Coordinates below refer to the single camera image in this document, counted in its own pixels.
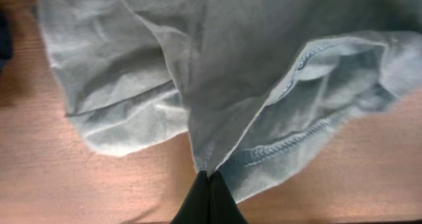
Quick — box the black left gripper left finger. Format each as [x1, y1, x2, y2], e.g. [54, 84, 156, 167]
[170, 171, 209, 224]

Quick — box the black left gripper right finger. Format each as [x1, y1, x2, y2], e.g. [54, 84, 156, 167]
[209, 171, 248, 224]

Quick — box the light blue t-shirt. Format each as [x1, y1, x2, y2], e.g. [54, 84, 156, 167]
[38, 0, 421, 202]

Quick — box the dark navy folded garment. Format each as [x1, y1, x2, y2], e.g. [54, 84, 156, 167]
[0, 12, 13, 70]

